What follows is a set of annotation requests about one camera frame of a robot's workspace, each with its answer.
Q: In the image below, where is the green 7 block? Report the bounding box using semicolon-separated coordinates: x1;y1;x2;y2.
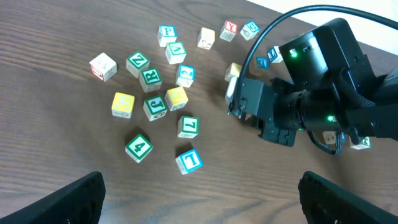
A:
177;116;199;139

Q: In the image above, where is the green J block left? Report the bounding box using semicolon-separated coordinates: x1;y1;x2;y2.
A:
143;95;168;121

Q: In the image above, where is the blue P block left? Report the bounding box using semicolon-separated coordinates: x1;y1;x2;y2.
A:
157;24;177;47

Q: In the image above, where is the green 4 block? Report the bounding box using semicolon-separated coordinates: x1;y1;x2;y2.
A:
125;134;154;163

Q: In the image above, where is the green j block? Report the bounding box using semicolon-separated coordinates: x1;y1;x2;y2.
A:
143;95;168;121
349;137;371;150

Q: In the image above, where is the green J block right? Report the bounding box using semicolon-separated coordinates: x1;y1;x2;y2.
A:
349;137;371;150

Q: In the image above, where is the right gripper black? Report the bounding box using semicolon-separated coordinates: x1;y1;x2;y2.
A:
251;78;305;147

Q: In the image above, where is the green R block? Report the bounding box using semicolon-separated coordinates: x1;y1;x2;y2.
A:
139;68;162;93

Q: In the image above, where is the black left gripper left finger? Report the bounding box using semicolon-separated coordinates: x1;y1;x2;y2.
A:
1;171;106;224

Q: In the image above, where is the green Z block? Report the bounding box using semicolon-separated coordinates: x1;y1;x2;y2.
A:
126;51;150;78

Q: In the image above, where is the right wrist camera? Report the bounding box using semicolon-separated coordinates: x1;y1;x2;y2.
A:
225;77;277;121

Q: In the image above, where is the blue Q block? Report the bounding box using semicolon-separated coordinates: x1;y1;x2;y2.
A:
240;21;260;40

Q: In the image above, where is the white wall board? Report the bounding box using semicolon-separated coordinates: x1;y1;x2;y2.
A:
245;0;398;57

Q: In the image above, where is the green V block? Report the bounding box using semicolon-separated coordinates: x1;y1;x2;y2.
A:
165;41;187;65

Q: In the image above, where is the blue D block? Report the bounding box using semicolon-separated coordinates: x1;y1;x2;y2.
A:
256;56;269;70

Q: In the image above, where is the blue 2 block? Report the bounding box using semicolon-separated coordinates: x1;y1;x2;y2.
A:
175;64;195;88

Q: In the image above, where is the yellow block near R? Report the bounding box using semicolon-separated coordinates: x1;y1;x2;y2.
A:
165;86;188;111

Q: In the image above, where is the white block red U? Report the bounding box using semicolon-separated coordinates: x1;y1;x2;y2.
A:
89;52;118;82

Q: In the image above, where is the yellow G block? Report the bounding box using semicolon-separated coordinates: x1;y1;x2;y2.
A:
111;92;135;119

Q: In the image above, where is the blue 5 block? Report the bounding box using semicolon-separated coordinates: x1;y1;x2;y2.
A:
322;131;337;144

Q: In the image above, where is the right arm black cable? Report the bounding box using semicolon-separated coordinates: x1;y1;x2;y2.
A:
233;4;398;110

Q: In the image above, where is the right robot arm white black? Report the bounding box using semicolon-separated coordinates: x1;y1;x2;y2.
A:
240;18;397;155

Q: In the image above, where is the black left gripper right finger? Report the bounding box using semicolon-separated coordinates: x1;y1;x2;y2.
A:
298;171;397;224

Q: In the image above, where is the red Y block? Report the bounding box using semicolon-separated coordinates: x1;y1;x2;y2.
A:
220;20;238;42

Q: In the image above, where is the yellow block centre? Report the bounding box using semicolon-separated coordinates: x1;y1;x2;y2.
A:
224;62;242;82

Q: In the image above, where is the blue H block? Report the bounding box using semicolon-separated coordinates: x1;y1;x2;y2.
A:
267;46;283;63

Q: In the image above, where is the blue T block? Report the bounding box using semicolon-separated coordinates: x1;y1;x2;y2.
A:
175;149;203;175

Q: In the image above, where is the yellow block top left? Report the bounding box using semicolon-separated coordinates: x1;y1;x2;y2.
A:
197;27;215;50

